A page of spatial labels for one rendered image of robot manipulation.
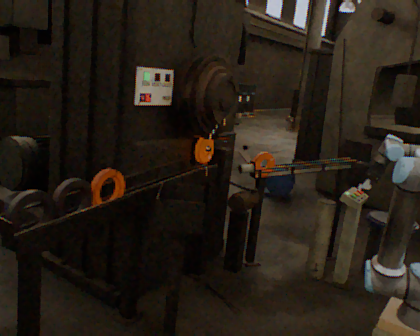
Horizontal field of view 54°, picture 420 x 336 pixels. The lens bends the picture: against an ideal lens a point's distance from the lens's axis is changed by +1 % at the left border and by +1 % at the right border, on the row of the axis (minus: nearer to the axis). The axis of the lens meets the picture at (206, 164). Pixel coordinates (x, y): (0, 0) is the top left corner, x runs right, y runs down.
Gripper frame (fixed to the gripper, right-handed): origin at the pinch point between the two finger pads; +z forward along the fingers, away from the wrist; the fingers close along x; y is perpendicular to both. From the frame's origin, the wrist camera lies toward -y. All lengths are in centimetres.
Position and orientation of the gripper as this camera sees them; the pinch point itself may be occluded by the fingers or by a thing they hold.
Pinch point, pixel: (358, 188)
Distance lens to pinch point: 266.3
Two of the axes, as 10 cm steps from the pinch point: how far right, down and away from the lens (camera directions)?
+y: 7.4, 5.3, -4.2
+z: -3.8, 8.4, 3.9
